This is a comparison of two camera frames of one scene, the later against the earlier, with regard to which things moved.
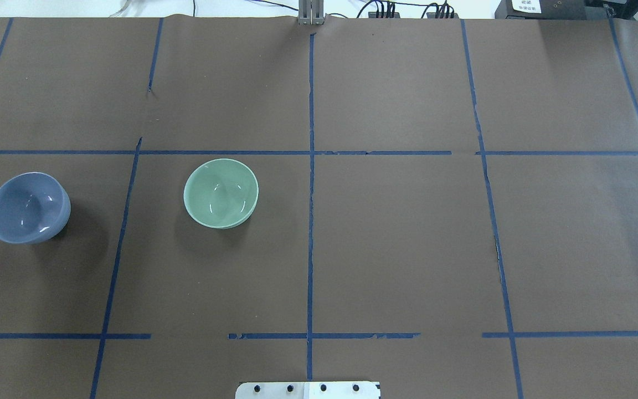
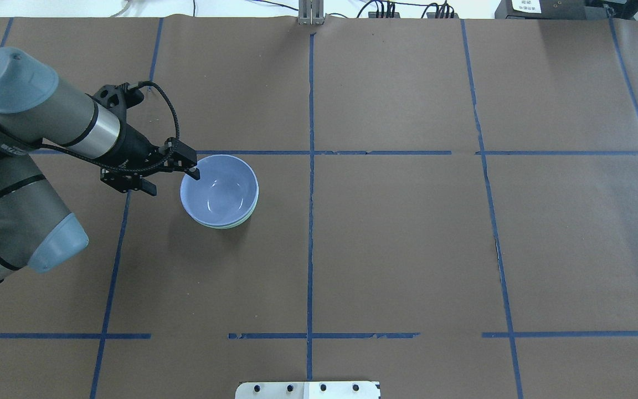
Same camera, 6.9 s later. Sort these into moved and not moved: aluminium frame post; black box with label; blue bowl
Moved: blue bowl
Not moved: aluminium frame post; black box with label
